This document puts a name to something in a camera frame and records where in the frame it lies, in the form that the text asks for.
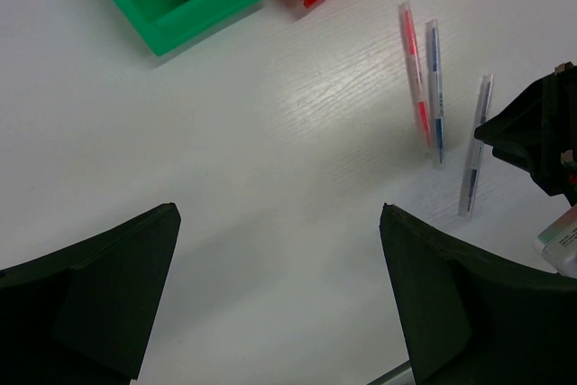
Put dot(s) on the red pen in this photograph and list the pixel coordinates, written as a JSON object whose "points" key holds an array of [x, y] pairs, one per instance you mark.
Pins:
{"points": [[414, 71]]}

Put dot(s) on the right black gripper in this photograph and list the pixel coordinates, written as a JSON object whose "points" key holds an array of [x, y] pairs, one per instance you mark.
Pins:
{"points": [[536, 132]]}

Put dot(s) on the clear grey pen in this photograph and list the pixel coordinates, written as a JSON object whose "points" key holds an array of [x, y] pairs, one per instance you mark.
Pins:
{"points": [[472, 165]]}

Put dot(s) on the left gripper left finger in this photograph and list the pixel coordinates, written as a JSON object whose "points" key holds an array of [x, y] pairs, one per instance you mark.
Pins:
{"points": [[84, 314]]}

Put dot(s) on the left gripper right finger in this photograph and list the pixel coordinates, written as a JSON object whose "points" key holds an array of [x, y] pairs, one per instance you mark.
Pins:
{"points": [[471, 317]]}

